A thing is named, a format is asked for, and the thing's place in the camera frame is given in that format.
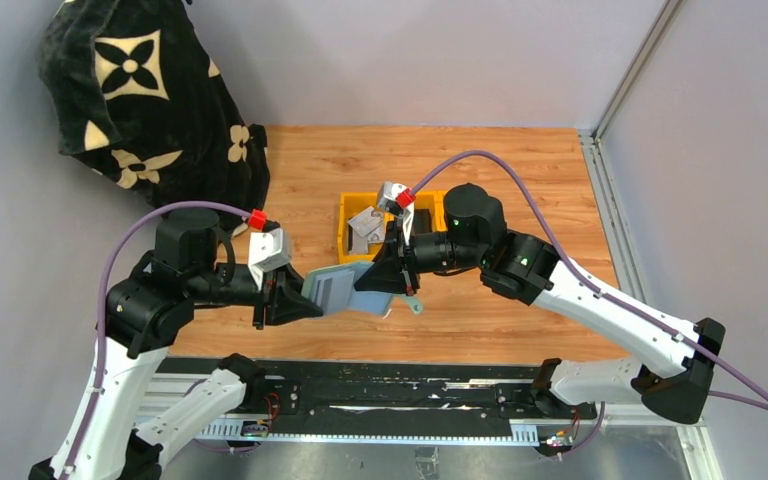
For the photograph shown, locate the aluminium frame rail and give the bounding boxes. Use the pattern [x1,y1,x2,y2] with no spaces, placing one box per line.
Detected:
[578,0,685,300]

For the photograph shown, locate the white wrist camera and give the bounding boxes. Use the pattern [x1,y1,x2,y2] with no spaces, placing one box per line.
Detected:
[247,228,292,289]
[375,181,415,246]

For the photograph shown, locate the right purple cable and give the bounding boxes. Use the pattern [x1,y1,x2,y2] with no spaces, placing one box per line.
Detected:
[398,150,768,458]

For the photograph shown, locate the green leather card holder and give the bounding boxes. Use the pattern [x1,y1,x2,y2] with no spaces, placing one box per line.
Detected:
[301,261,424,318]

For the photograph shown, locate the silver cards in left bin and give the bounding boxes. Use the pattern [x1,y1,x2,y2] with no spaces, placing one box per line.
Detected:
[347,206,385,255]

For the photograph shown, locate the left yellow plastic bin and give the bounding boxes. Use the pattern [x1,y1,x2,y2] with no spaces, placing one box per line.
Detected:
[337,192,392,263]

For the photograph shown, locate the yellow plastic bin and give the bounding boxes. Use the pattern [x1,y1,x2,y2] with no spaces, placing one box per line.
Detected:
[413,190,447,232]
[337,192,392,263]

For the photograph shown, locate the black floral patterned blanket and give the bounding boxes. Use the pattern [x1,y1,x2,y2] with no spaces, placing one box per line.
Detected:
[37,1,270,211]

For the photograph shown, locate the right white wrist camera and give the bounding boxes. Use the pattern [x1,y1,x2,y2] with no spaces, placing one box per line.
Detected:
[375,181,415,246]

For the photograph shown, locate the black cards in middle bin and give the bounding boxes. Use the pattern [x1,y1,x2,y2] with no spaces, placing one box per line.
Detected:
[412,209,433,234]

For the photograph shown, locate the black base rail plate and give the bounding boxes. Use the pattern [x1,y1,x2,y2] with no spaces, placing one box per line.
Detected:
[158,358,599,440]

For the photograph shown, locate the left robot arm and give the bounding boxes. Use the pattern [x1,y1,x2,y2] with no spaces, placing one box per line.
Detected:
[29,202,323,479]

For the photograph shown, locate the middle yellow plastic bin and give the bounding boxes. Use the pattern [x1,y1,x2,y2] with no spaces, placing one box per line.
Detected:
[413,190,447,232]

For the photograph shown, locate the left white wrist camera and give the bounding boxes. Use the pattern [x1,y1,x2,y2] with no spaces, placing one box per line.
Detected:
[247,228,292,289]

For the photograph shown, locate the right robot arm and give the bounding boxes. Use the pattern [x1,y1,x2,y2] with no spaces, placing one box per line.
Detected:
[354,183,725,424]

